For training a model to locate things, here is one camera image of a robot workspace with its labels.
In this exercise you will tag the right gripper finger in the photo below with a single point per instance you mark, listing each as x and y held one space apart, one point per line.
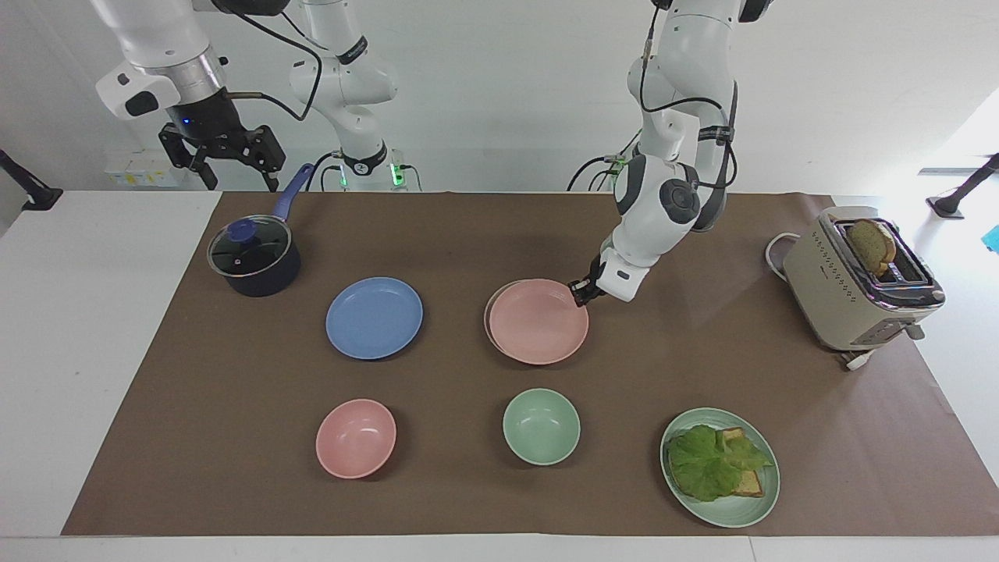
186 150
264 147

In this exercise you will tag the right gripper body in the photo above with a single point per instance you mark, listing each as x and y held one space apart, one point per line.
207 115

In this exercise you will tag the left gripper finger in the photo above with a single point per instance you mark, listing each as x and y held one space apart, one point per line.
582 293

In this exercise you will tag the pink plate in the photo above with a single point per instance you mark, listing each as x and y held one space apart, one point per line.
538 321

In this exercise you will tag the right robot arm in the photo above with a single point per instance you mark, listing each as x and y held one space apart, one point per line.
168 35

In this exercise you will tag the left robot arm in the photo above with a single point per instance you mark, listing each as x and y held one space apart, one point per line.
691 47

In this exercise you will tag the beige plate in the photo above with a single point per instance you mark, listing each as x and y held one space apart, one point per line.
487 318

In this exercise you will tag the glass lid with blue knob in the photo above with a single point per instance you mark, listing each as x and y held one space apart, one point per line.
251 247

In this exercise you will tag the dark blue saucepan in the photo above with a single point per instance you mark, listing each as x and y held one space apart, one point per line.
265 275

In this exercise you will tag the green bowl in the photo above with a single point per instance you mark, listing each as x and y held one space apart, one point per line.
542 425

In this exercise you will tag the black stand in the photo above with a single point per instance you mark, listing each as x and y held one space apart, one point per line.
956 197
31 193

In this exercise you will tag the blue plate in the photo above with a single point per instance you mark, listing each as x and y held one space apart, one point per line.
374 318

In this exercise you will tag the green lettuce leaf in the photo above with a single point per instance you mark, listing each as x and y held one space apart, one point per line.
706 464

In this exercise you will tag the toast slice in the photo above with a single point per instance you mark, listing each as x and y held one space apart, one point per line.
751 484

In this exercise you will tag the beige toaster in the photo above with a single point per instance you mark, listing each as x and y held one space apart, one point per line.
839 297

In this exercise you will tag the green plate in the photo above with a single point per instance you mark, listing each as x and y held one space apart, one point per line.
737 511

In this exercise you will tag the pink bowl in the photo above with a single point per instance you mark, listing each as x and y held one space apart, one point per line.
356 439

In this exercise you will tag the brown bread slice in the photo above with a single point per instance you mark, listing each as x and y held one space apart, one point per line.
870 243

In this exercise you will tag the teal object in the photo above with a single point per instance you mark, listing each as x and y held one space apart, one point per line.
993 239

